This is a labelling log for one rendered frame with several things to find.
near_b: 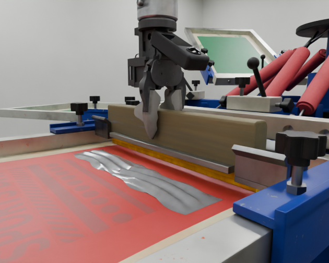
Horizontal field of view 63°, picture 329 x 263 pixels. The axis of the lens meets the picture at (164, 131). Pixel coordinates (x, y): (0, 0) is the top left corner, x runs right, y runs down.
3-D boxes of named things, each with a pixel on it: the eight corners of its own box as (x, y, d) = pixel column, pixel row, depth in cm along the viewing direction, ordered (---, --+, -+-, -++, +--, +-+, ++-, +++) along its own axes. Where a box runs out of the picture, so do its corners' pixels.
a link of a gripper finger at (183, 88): (183, 107, 55) (177, 63, 53) (188, 107, 54) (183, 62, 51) (165, 112, 52) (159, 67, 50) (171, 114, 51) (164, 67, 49)
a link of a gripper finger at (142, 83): (155, 114, 51) (162, 68, 51) (161, 114, 50) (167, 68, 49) (134, 110, 48) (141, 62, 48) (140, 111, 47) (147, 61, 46)
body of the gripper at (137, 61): (157, 88, 58) (157, 30, 56) (185, 89, 51) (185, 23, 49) (126, 89, 53) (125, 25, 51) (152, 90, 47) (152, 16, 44)
